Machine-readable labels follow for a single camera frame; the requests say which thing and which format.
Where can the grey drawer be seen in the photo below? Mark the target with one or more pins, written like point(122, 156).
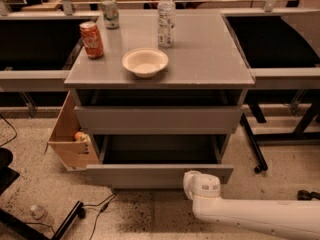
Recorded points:
point(145, 162)
point(158, 120)

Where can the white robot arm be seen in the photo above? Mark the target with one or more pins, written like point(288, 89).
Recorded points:
point(289, 219)

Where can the grey drawer cabinet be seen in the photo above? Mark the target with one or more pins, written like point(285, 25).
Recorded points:
point(205, 68)

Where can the white paper bowl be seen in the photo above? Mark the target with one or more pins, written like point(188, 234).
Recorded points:
point(145, 62)

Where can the orange fruit in box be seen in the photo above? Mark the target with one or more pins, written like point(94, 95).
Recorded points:
point(79, 136)

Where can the cardboard box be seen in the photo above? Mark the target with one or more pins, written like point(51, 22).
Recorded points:
point(75, 154)

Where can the clear plastic water bottle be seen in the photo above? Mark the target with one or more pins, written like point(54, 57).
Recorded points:
point(166, 22)

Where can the red soda can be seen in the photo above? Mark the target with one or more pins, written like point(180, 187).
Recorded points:
point(91, 39)

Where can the green and white soda can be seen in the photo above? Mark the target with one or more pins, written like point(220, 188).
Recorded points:
point(110, 13)

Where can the black table leg with caster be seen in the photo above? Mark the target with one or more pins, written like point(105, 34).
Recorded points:
point(262, 165)

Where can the plastic bottle on floor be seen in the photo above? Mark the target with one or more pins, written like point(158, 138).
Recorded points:
point(40, 216)

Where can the black caster wheel right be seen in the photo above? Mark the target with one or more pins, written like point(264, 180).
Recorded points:
point(305, 195)

